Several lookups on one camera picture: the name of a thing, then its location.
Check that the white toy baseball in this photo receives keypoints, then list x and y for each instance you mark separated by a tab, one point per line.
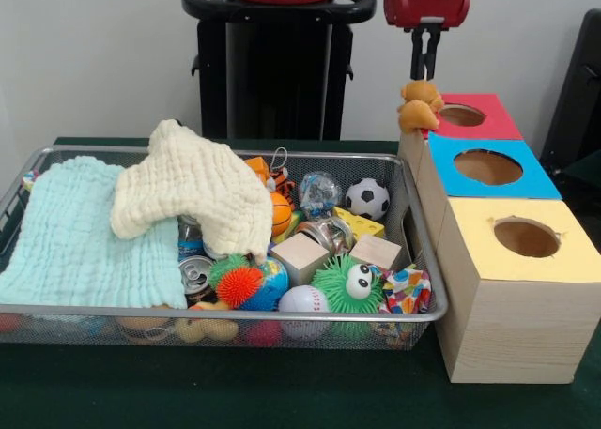
303	301

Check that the brown teddy bear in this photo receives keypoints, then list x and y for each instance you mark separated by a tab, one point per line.
418	110

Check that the yellow cheese wedge toy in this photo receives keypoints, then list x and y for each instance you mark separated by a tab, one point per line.
361	225

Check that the cream muslin cloth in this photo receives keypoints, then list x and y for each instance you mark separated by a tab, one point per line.
197	185

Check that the colourful patterned packet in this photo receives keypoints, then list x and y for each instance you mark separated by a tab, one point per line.
406	290

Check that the wooden box with three holes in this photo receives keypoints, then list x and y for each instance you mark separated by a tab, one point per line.
516	335

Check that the orange striped tiger plush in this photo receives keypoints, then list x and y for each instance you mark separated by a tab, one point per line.
282	182

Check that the black upright panel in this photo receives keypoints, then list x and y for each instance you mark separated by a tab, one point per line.
577	96

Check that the green fuzzy googly-eyed toy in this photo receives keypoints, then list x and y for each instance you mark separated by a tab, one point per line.
343	286

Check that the light blue muslin cloth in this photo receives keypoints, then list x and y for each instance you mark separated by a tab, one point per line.
84	260

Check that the shallow metal mesh bin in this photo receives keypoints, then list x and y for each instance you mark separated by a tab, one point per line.
328	154

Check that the black and white soccer ball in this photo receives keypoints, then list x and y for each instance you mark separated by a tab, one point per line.
367	196

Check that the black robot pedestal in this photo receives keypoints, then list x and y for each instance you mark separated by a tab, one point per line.
282	96

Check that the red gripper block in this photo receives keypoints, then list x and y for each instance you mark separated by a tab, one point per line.
425	6

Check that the plain wooden cube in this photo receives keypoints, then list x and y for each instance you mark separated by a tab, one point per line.
300	257
375	251

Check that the clear glitter ball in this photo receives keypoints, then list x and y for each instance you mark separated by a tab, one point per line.
319	192

